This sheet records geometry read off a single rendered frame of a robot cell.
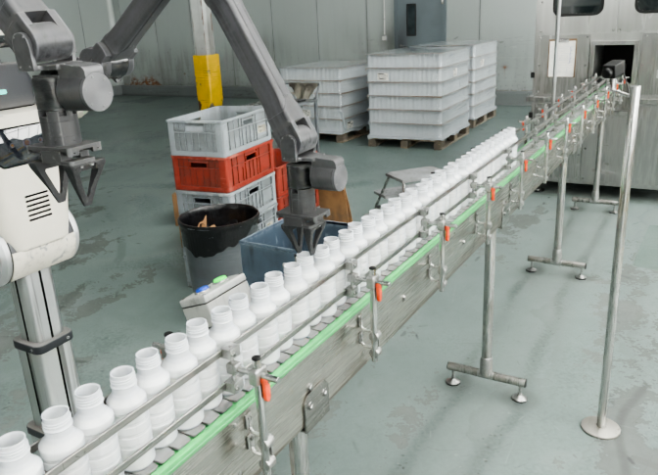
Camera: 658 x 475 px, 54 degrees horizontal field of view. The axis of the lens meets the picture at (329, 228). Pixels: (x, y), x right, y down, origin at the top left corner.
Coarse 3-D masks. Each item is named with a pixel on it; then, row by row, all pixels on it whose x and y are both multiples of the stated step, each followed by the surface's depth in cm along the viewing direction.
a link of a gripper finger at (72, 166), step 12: (48, 156) 99; (60, 156) 98; (84, 156) 101; (72, 168) 97; (84, 168) 100; (96, 168) 102; (72, 180) 99; (96, 180) 103; (84, 192) 101; (84, 204) 102
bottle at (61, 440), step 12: (48, 408) 89; (60, 408) 90; (48, 420) 86; (60, 420) 87; (72, 420) 89; (48, 432) 87; (60, 432) 87; (72, 432) 89; (48, 444) 87; (60, 444) 87; (72, 444) 88; (84, 444) 90; (48, 456) 87; (60, 456) 87; (84, 456) 90; (48, 468) 88; (72, 468) 88; (84, 468) 90
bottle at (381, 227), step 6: (372, 210) 171; (378, 210) 171; (378, 216) 169; (378, 222) 169; (378, 228) 169; (384, 228) 169; (384, 240) 170; (384, 246) 171; (384, 252) 171; (384, 258) 172; (384, 264) 172; (384, 270) 173
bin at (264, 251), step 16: (272, 224) 233; (336, 224) 233; (240, 240) 218; (256, 240) 226; (272, 240) 235; (288, 240) 244; (304, 240) 243; (320, 240) 239; (256, 256) 216; (272, 256) 212; (288, 256) 209; (256, 272) 219
